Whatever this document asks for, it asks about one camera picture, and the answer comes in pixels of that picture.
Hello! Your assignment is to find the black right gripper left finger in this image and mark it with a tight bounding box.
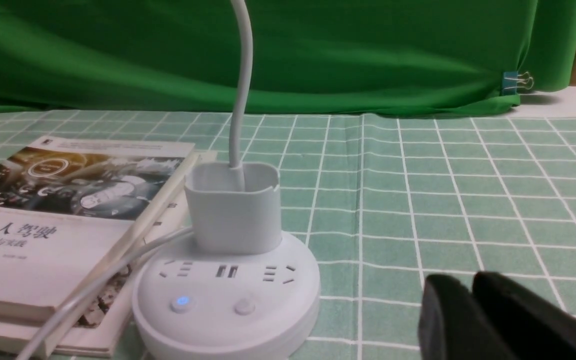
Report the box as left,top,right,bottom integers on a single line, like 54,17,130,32
417,274,516,360

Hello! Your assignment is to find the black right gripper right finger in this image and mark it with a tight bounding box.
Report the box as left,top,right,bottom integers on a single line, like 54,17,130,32
471,271,576,360

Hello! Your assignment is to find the white desk lamp with sockets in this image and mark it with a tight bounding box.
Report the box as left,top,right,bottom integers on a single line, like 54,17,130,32
131,0,321,360

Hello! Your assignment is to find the blue binder clip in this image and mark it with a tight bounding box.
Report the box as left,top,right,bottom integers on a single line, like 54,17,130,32
500,71,535,96

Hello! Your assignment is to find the green backdrop cloth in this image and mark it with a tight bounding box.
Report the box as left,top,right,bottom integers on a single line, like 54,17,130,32
0,0,576,117

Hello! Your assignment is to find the lower book under stack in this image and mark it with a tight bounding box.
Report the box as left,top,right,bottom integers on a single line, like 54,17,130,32
0,150,218,359

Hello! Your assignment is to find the self-driving book, top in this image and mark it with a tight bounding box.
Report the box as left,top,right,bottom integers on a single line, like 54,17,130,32
0,136,197,322

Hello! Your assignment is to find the white lamp power cable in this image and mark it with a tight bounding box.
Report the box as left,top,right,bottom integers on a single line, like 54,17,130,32
15,226,194,360

